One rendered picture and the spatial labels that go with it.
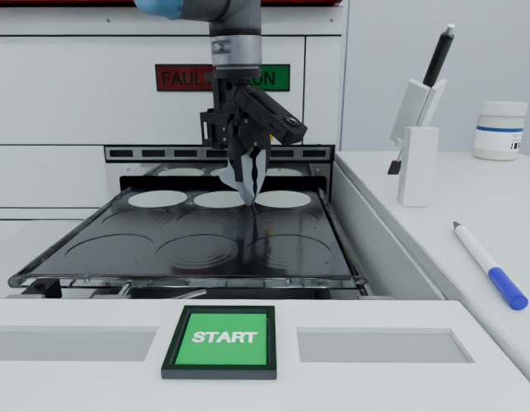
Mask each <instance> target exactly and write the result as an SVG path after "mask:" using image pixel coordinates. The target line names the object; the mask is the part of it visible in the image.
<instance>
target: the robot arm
mask: <svg viewBox="0 0 530 412"><path fill-rule="evenodd" d="M133 2H134V3H135V5H136V6H137V7H138V8H139V9H140V10H141V11H143V12H145V13H146V14H148V15H153V16H162V17H165V18H167V19H169V20H176V19H181V20H196V21H204V22H209V36H210V46H211V58H212V66H213V67H216V69H214V70H213V72H204V76H205V81H212V84H213V108H210V109H207V111H206V112H200V126H201V136H202V145H203V146H212V149H215V150H224V149H226V148H227V157H228V166H227V167H226V168H224V169H222V170H221V171H220V173H219V177H220V179H221V181H222V182H223V183H225V184H227V185H229V186H230V187H232V188H234V189H236V190H238V192H239V193H240V197H241V198H242V200H243V201H244V202H245V204H246V205H247V206H250V205H253V204H254V202H255V200H256V199H257V196H258V193H259V191H260V189H261V187H262V184H263V180H264V178H265V173H266V172H267V167H268V163H269V159H270V154H271V139H270V134H271V135H272V136H273V137H275V138H276V139H277V140H278V141H279V142H280V143H281V144H282V145H283V146H287V145H291V144H294V143H298V142H301V140H302V139H303V137H304V135H305V133H306V131H307V130H308V127H306V126H305V125H304V124H303V123H301V122H300V121H299V120H298V119H297V118H295V117H294V116H293V115H292V114H291V113H290V112H289V111H288V110H286V109H285V108H284V107H283V106H281V105H280V104H279V103H278V102H276V101H275V100H274V99H273V98H271V97H270V96H269V95H268V94H267V93H266V92H265V91H264V90H262V89H261V88H260V87H258V86H251V85H250V78H260V77H262V74H261V68H258V66H259V65H262V63H263V43H262V30H261V0H133ZM204 122H206V125H207V136H208V139H205V138H204ZM252 147H253V148H252Z"/></svg>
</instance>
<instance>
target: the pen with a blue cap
mask: <svg viewBox="0 0 530 412"><path fill-rule="evenodd" d="M453 226H454V229H455V233H456V234H457V236H458V237H459V238H460V240H461V241H462V243H463V244H464V245H465V247H466V248H467V249H468V250H469V252H470V253H471V254H472V255H473V257H474V258H475V260H476V261H477V262H478V264H479V265H480V266H481V267H482V269H483V270H484V271H485V273H486V274H487V276H488V277H489V278H490V280H491V281H492V283H493V284H494V285H495V286H496V287H497V288H498V290H499V291H500V292H501V294H502V295H503V297H504V298H505V300H506V301H507V302H508V303H509V304H510V306H511V307H512V308H513V309H515V310H523V309H524V308H525V307H526V306H527V305H528V299H527V298H526V297H525V296H524V295H523V293H522V292H521V291H520V290H519V288H518V287H517V286H516V285H515V284H514V282H513V281H512V280H511V279H510V278H509V276H508V275H507V274H506V273H505V272H504V271H503V270H502V269H501V268H500V267H499V265H498V264H497V263H496V262H495V261H494V259H493V258H492V257H491V256H490V255H489V253H488V252H487V251H486V250H485V249H484V247H483V246H482V245H481V244H480V243H479V242H478V241H477V240H476V239H475V238H474V236H473V235H472V234H471V233H470V232H469V230H468V229H467V228H466V227H465V226H463V225H461V224H460V223H459V222H453Z"/></svg>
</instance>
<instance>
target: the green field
mask: <svg viewBox="0 0 530 412"><path fill-rule="evenodd" d="M258 68H261V74H262V77H260V78H250V85H251V86H258V87H260V88H261V89H288V66H259V67H258Z"/></svg>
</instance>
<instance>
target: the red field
mask: <svg viewBox="0 0 530 412"><path fill-rule="evenodd" d="M214 69H216V67H213V66H157V74H158V84H159V89H213V84H212V81H205V76H204V72H213V70H214Z"/></svg>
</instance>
